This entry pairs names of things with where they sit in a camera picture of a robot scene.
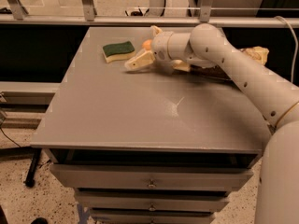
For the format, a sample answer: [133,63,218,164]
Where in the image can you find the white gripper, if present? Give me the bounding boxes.
[124,25,173,71]

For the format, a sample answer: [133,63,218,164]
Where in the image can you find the orange fruit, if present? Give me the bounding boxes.
[142,39,152,50]

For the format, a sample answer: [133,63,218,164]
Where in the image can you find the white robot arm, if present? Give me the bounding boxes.
[125,23,299,224]

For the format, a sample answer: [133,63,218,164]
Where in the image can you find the green and yellow sponge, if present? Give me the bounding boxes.
[102,41,135,63]

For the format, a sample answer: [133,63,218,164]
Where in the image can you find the grey drawer cabinet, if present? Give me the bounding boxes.
[32,27,270,224]

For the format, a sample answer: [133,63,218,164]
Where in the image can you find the brown snack chip bag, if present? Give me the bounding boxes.
[190,46,269,81]

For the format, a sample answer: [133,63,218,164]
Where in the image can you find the top drawer metal knob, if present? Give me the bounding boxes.
[148,179,156,189]

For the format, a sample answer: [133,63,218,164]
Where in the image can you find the drawer metal knob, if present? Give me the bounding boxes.
[148,179,156,189]
[149,205,156,212]

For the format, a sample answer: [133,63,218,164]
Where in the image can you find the black stand leg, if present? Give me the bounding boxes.
[24,148,41,188]

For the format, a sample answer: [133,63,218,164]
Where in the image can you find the metal railing frame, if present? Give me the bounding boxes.
[0,0,299,28]

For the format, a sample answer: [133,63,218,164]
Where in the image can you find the white cable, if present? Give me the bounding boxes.
[274,15,299,84]

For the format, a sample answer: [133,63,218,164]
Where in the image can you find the black floor cable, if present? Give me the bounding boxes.
[0,126,22,148]

